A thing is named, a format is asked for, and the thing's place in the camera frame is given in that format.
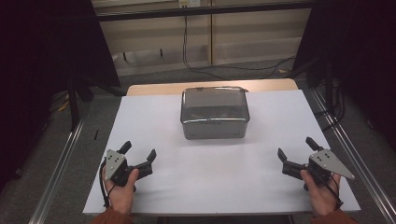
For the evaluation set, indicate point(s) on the transparent plastic storage box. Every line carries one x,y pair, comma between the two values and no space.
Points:
214,131

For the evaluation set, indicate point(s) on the small black floor item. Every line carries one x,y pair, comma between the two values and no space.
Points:
96,134

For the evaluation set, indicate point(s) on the aluminium rail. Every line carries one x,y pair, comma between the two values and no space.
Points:
358,158
57,177

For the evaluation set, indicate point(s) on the wooden table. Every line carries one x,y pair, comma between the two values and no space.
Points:
155,88

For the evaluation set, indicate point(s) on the white board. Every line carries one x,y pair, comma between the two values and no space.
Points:
218,180

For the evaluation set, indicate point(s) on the black horizontal bar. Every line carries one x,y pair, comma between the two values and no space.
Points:
202,11

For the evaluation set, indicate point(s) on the small black peg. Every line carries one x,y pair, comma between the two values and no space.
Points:
124,56
161,52

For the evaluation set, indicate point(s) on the black curtain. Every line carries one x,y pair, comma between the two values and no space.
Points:
37,62
358,46

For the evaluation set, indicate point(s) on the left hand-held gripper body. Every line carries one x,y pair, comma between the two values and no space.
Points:
115,165

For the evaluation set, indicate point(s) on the person's right hand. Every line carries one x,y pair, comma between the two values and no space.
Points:
322,196

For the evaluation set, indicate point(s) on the transparent plastic box lid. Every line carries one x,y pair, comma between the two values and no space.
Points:
214,99

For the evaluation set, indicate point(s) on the white wall socket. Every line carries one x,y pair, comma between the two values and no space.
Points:
189,3

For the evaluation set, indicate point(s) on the black metal stand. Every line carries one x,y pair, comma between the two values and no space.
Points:
74,105

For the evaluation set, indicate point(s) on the person's left hand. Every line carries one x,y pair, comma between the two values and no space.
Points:
121,196

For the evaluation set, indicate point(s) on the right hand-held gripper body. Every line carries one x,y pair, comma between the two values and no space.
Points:
325,163

